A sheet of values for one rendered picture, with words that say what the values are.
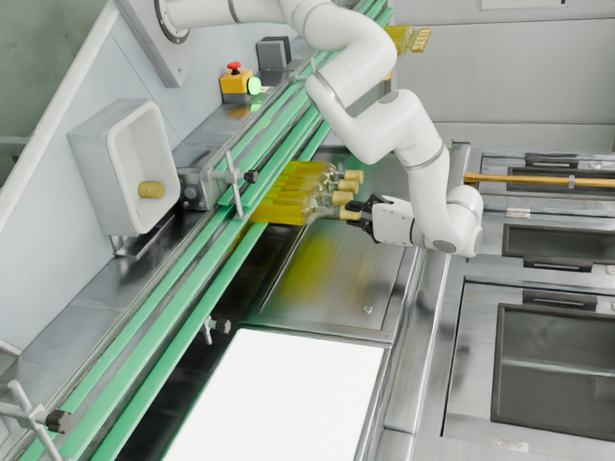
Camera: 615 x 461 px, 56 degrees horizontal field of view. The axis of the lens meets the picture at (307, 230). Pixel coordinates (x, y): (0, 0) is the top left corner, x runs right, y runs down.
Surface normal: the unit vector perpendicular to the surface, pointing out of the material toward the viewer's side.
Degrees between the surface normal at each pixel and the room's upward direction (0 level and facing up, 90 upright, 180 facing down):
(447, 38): 90
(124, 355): 90
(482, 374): 90
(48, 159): 0
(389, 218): 106
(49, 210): 0
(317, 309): 90
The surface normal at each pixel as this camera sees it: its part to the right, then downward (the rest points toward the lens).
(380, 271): -0.13, -0.83
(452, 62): -0.30, 0.55
